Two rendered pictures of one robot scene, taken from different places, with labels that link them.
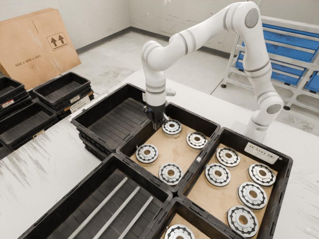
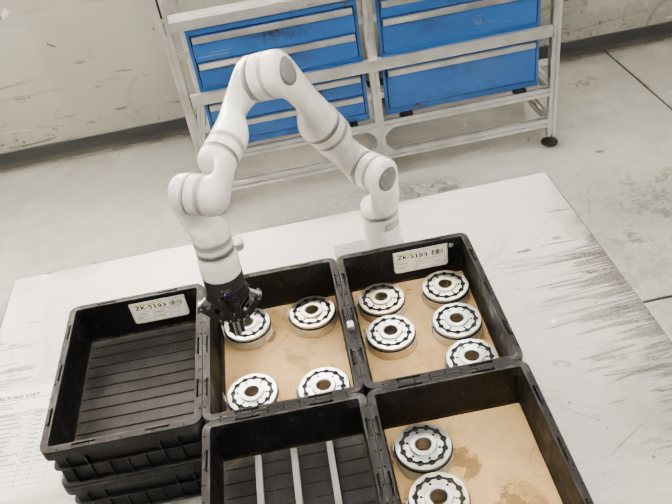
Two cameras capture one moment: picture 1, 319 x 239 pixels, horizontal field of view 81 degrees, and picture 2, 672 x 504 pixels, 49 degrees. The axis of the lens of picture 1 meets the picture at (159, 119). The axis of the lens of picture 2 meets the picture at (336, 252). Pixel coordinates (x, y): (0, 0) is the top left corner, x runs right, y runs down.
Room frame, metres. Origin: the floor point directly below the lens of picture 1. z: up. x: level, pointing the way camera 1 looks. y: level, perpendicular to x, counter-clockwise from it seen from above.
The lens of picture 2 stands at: (-0.42, 0.50, 1.95)
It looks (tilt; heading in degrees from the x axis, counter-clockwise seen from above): 38 degrees down; 322
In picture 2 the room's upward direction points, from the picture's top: 10 degrees counter-clockwise
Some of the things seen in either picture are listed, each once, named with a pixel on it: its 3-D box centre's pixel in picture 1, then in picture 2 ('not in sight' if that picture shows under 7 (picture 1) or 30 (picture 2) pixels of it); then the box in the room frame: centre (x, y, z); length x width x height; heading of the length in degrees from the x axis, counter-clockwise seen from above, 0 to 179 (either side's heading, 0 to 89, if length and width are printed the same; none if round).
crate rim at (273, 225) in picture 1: (238, 176); (421, 306); (0.34, -0.29, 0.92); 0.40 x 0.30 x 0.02; 144
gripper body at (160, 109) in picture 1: (155, 107); (226, 287); (0.54, 0.01, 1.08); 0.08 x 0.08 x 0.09
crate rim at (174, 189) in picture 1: (171, 139); (276, 334); (0.52, -0.05, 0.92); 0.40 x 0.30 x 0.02; 144
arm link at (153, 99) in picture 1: (158, 90); (217, 251); (0.56, 0.00, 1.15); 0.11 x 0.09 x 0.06; 144
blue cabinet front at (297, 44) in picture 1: (273, 54); (282, 78); (1.99, -1.27, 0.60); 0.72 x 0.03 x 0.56; 55
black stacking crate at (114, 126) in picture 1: (123, 118); (138, 379); (0.70, 0.19, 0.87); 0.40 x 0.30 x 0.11; 144
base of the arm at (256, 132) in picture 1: (255, 131); (383, 237); (0.66, -0.51, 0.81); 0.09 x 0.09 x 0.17; 61
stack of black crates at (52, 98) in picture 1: (70, 104); not in sight; (1.39, 0.87, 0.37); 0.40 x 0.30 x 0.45; 145
